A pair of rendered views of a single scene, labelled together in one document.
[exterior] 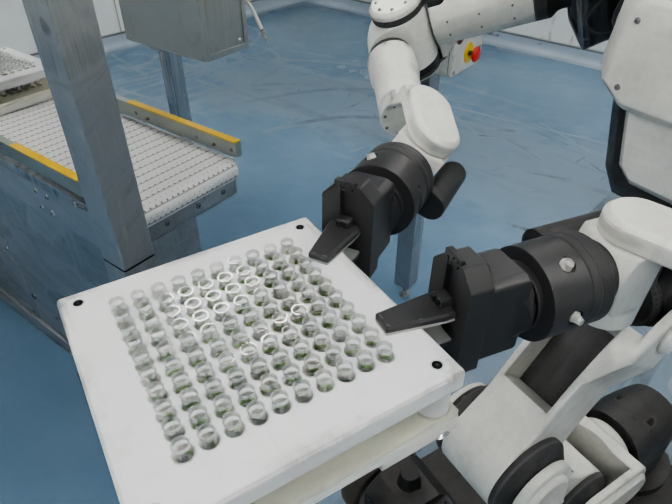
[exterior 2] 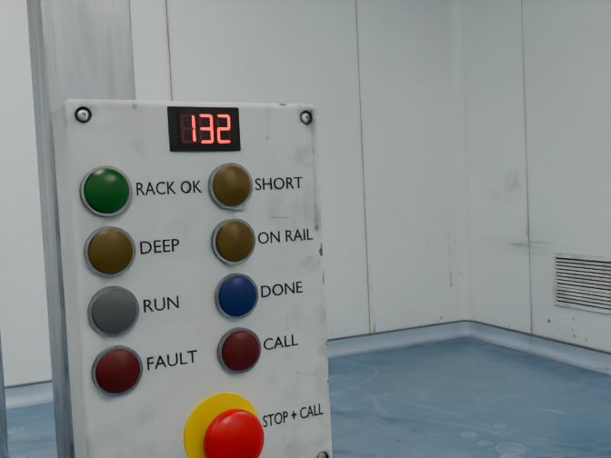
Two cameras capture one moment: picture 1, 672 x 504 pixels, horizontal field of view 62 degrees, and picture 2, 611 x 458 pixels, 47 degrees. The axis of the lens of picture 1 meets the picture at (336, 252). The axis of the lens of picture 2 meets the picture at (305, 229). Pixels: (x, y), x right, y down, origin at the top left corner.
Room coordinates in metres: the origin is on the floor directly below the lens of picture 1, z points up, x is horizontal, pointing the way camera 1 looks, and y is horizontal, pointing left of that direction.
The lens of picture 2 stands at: (1.11, -0.59, 1.01)
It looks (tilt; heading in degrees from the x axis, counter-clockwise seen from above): 3 degrees down; 24
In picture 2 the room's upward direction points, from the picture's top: 3 degrees counter-clockwise
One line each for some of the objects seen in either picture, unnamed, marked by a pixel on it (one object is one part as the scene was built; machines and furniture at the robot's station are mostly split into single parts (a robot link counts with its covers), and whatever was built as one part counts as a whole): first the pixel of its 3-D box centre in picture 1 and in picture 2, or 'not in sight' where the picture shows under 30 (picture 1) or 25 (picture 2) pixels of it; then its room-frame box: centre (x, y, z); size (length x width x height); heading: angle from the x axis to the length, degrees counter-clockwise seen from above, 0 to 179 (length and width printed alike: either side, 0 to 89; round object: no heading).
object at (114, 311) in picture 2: not in sight; (115, 311); (1.45, -0.31, 0.94); 0.03 x 0.01 x 0.03; 143
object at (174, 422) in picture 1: (181, 457); not in sight; (0.23, 0.11, 0.98); 0.01 x 0.01 x 0.07
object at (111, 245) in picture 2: not in sight; (110, 251); (1.45, -0.31, 0.98); 0.03 x 0.01 x 0.03; 143
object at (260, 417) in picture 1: (261, 441); not in sight; (0.24, 0.05, 0.98); 0.01 x 0.01 x 0.07
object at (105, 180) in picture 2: not in sight; (106, 191); (1.45, -0.31, 1.01); 0.03 x 0.01 x 0.03; 143
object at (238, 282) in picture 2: not in sight; (237, 296); (1.51, -0.36, 0.94); 0.03 x 0.01 x 0.03; 143
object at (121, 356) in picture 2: not in sight; (118, 371); (1.45, -0.31, 0.90); 0.03 x 0.01 x 0.03; 143
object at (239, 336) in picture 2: not in sight; (240, 351); (1.51, -0.36, 0.90); 0.03 x 0.01 x 0.03; 143
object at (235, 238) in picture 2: not in sight; (235, 241); (1.51, -0.36, 0.98); 0.03 x 0.01 x 0.03; 143
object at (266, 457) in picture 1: (247, 340); not in sight; (0.32, 0.07, 1.00); 0.25 x 0.24 x 0.02; 121
